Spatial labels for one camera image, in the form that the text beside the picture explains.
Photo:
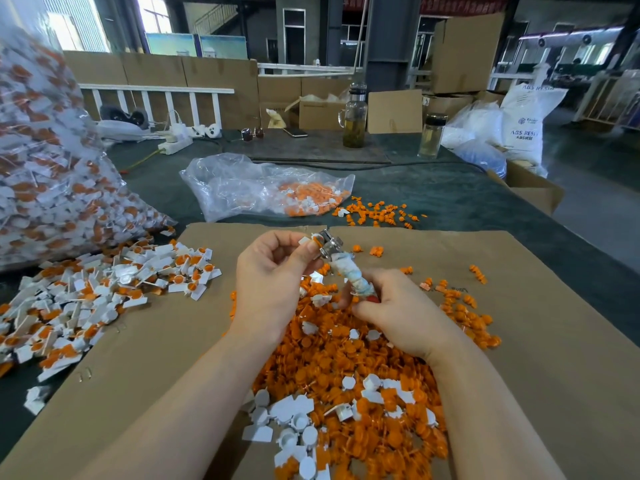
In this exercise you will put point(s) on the person's left hand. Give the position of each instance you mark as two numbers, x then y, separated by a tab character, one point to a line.
268	290

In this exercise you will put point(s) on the person's right hand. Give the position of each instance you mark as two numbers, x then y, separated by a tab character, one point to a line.
410	315

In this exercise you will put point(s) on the orange white plastic piece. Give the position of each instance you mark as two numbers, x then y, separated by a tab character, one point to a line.
208	273
308	241

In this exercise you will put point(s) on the pile of orange and white parts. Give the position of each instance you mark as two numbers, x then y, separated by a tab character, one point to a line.
360	395

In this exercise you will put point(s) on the pile of assembled white-orange parts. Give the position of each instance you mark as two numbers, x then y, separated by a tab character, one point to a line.
70	307

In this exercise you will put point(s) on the person's right forearm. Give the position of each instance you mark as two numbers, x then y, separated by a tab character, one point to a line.
500	435

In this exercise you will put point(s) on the scatter of orange offcuts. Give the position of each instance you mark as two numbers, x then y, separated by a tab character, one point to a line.
380	213

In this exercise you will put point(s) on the small clear plastic bag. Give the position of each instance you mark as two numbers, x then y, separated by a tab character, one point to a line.
235	187

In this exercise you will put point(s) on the black phone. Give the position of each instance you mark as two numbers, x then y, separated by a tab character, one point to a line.
297	133

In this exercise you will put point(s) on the open brown cardboard box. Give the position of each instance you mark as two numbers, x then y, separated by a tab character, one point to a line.
526	188

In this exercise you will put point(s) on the white power strip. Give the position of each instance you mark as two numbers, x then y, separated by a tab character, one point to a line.
176	144

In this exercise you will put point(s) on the glass bottle with black lid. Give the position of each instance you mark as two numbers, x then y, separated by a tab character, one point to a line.
432	136

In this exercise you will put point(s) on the brown cardboard sheet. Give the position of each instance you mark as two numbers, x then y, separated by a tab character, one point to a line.
110	380
588	357

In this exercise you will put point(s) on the open cardboard box with paper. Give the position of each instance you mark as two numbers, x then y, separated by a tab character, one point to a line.
318	114

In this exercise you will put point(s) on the clear blue plastic bag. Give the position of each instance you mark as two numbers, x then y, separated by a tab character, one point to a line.
475	141

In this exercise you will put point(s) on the glass tea jar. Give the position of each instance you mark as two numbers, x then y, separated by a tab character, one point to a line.
354	117

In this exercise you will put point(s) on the flat brown cardboard panel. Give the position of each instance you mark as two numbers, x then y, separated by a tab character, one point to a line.
395	111

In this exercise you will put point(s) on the row of upright cardboard sheets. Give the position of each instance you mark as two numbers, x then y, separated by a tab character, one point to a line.
233	77

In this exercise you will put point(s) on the white oval plastic device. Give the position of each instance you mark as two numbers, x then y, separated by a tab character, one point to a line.
120	130

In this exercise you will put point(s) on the white woven sack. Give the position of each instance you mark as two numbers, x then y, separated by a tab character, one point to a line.
531	123

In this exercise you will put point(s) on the large clear bag of seals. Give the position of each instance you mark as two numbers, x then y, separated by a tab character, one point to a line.
60	190

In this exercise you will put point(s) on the tall brown cardboard box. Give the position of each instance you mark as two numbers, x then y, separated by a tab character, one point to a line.
468	53

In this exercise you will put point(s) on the dark steel pillar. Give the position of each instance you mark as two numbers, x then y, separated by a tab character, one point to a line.
393	41

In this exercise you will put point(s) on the white metal rack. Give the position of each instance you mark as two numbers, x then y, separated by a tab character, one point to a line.
614	97

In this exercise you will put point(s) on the white railing frame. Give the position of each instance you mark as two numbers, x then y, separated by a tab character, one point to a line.
156	91

